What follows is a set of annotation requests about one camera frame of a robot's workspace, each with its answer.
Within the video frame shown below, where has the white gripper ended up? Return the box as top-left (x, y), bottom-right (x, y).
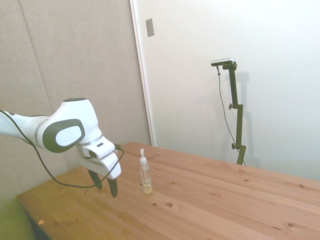
top-left (76, 146), bottom-right (123, 199)

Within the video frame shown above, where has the clear sanitizer pump bottle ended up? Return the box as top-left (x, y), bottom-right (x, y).
top-left (138, 147), bottom-right (153, 195)

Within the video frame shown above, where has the white wall trim strip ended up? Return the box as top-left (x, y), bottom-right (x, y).
top-left (129, 0), bottom-right (156, 147)

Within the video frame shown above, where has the black camera stand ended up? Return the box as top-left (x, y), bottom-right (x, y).
top-left (221, 63), bottom-right (247, 166)

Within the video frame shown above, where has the grey wall switch plate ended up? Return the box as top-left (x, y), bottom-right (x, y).
top-left (145, 17), bottom-right (155, 38)

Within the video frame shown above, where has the silver stereo camera bar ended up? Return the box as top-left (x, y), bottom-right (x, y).
top-left (210, 57), bottom-right (236, 67)

